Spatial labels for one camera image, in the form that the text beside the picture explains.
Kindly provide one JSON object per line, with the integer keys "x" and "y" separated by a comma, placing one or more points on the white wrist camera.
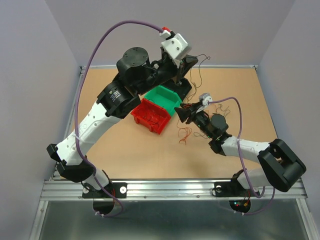
{"x": 175, "y": 45}
{"x": 204, "y": 99}

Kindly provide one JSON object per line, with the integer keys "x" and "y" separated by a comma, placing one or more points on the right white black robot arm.
{"x": 279, "y": 167}

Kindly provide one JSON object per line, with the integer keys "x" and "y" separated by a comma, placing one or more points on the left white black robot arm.
{"x": 136, "y": 76}

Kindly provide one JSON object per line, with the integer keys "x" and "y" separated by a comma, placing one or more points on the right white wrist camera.
{"x": 204, "y": 99}

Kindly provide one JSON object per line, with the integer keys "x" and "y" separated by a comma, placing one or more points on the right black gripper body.
{"x": 201, "y": 120}

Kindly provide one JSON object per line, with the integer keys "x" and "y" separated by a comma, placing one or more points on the aluminium front rail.
{"x": 138, "y": 190}

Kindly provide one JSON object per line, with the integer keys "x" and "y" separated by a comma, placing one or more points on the red storage bin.
{"x": 151, "y": 116}

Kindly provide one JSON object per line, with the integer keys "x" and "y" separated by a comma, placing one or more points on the green storage bin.
{"x": 165, "y": 98}

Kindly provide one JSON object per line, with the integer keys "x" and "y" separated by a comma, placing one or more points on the black storage bin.
{"x": 182, "y": 88}

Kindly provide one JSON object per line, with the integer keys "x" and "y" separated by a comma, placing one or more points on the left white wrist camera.
{"x": 175, "y": 45}

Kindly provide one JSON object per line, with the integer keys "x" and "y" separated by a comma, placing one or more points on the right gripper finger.
{"x": 186, "y": 114}
{"x": 191, "y": 106}

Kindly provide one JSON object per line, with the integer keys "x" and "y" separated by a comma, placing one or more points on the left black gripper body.
{"x": 162, "y": 71}

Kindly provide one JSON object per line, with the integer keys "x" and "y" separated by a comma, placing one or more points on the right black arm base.
{"x": 231, "y": 189}

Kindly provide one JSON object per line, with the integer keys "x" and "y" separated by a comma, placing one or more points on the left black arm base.
{"x": 106, "y": 202}

